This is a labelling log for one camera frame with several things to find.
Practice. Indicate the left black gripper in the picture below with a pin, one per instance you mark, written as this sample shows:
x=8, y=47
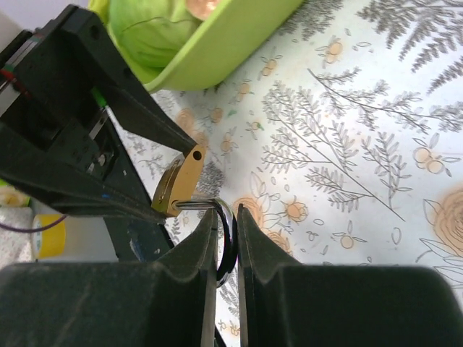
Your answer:
x=65, y=88

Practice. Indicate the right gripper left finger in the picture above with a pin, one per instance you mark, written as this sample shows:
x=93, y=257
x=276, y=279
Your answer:
x=168, y=302

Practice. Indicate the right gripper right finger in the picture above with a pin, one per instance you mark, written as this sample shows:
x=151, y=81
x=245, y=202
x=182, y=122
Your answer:
x=283, y=302

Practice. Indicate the brass padlock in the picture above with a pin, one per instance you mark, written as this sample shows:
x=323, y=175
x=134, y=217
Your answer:
x=175, y=193

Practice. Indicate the yellow tape roll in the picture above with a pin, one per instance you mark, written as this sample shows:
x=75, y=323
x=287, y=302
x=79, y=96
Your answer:
x=50, y=239

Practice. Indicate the green and white carton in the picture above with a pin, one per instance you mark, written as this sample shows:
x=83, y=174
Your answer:
x=12, y=197

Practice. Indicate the green toy cabbage ball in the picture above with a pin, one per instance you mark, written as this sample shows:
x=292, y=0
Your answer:
x=151, y=33

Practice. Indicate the brown toy potato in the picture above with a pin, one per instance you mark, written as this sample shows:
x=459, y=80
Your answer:
x=201, y=9

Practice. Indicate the green plastic basket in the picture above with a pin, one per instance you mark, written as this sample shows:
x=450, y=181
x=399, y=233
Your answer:
x=233, y=31

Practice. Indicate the floral table mat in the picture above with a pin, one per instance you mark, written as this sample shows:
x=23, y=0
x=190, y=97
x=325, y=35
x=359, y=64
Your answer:
x=342, y=134

